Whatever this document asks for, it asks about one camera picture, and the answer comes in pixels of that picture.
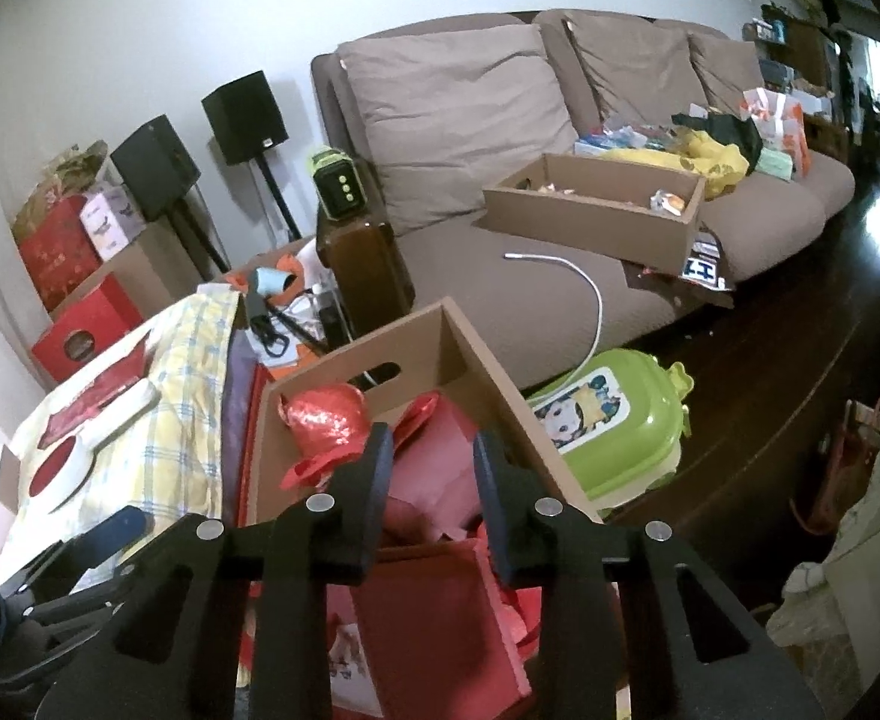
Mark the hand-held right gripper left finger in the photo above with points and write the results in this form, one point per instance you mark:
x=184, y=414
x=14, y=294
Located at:
x=372, y=495

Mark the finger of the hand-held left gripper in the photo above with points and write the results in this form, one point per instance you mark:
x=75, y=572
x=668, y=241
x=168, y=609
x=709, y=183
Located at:
x=121, y=529
x=87, y=596

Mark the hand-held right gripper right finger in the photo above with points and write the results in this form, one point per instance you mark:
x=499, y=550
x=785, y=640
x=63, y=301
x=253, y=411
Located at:
x=496, y=510

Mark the dark red paper handbag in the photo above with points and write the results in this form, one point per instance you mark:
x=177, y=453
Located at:
x=432, y=465

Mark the red woven ball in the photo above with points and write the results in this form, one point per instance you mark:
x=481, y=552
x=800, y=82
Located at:
x=327, y=420

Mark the white red oval case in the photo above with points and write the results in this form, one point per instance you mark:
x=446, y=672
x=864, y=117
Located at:
x=110, y=427

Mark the red foil bag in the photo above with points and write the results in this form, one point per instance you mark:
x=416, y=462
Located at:
x=425, y=615

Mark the yellow plaid tablecloth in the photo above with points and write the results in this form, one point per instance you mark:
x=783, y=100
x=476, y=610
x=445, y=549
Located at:
x=185, y=427

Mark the cluttered small cardboard box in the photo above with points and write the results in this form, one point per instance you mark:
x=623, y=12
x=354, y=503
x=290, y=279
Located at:
x=297, y=352

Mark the red cookie gift box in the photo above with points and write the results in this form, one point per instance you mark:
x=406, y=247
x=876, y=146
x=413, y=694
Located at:
x=87, y=330

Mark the dark wooden side table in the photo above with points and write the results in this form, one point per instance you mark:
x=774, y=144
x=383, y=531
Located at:
x=365, y=277

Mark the brown sofa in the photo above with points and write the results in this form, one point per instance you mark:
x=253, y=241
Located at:
x=560, y=300

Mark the teal hair dryer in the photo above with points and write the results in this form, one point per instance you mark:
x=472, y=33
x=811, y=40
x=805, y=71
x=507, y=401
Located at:
x=271, y=281

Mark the large brown cardboard box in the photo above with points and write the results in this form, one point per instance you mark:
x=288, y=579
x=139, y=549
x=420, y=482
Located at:
x=155, y=270

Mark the tall red gift box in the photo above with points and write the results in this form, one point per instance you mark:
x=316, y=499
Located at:
x=57, y=255

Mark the cardboard tray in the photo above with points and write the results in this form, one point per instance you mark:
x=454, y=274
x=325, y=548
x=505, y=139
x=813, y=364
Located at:
x=597, y=217

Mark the green portable radio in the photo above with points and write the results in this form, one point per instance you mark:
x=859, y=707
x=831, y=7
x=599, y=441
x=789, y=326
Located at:
x=338, y=184

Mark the black white snack packet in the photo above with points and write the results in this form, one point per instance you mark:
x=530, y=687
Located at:
x=706, y=271

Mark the orange plastic bag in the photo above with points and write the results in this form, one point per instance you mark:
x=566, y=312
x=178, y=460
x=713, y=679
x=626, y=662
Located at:
x=844, y=465

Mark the gold paper bag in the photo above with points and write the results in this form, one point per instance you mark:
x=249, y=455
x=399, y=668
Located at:
x=61, y=172

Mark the black speaker on stand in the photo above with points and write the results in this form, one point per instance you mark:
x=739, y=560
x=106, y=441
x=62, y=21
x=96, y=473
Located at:
x=155, y=165
x=245, y=116

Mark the white crumpled bag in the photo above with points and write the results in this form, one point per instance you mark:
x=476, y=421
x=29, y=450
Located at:
x=859, y=577

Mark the large beige cushion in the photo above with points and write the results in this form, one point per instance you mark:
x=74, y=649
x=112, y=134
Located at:
x=455, y=120

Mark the yellow plastic bag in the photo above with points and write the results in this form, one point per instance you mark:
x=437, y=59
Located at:
x=717, y=165

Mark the dark green bag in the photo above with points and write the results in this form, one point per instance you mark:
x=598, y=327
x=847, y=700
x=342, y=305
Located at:
x=732, y=131

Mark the orange white paper bag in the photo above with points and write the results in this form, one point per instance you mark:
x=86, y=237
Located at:
x=784, y=127

